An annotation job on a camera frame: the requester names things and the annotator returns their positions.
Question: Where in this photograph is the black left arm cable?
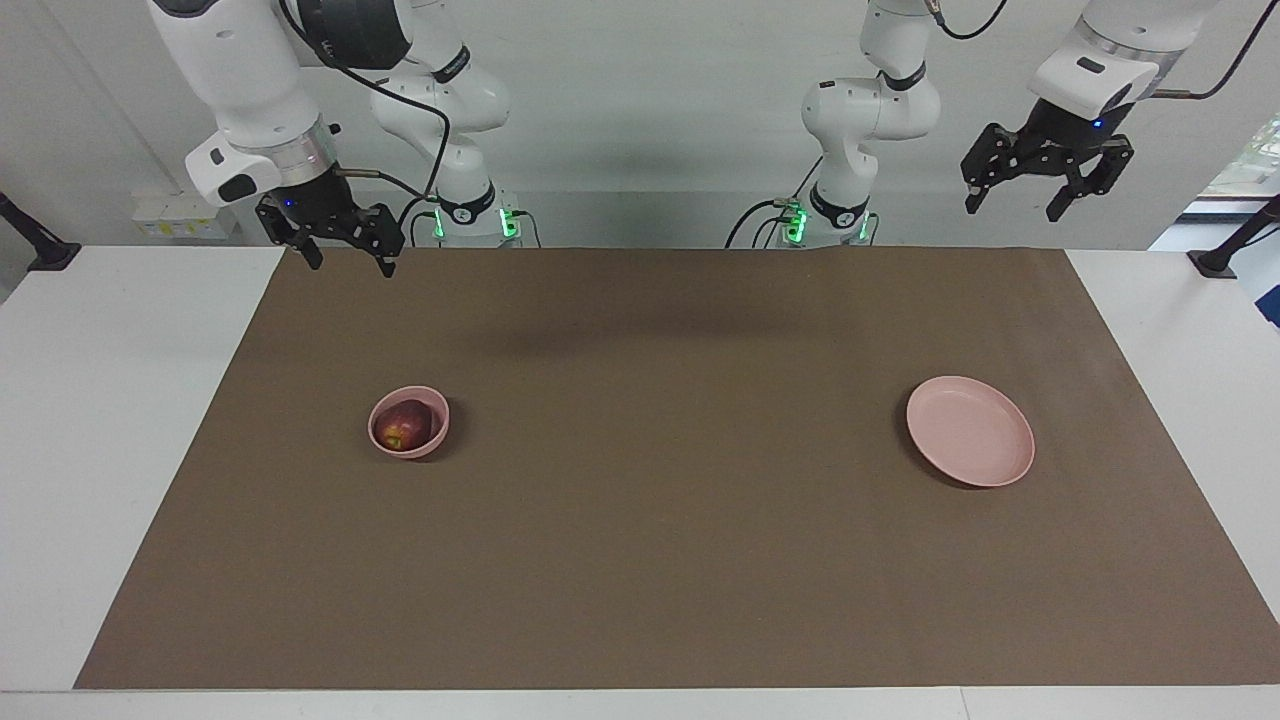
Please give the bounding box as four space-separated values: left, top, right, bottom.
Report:
925 0 1266 101

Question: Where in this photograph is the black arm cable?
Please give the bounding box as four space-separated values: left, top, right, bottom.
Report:
275 0 451 226
925 0 1266 101

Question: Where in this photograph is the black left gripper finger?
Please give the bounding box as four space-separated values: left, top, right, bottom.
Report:
961 122 1031 216
1045 135 1136 223

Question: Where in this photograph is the pink bowl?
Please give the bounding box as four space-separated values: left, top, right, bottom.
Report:
367 385 451 460

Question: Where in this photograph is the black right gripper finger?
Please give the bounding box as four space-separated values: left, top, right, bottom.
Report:
255 195 326 271
345 203 406 279

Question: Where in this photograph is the dark red apple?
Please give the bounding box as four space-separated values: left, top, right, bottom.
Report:
377 399 433 451

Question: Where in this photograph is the black base cable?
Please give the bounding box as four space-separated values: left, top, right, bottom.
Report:
390 193 441 248
725 155 826 249

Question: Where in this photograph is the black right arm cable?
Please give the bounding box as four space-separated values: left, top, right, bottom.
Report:
275 0 451 226

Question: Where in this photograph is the blue and white box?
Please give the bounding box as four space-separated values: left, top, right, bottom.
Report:
1232 225 1280 329

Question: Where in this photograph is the brown table mat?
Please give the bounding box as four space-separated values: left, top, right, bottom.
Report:
75 247 1280 691

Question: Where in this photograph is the black clamp stand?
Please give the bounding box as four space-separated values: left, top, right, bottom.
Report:
0 192 81 273
1188 195 1280 279

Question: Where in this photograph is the pink plate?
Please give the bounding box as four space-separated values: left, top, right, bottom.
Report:
906 375 1036 489

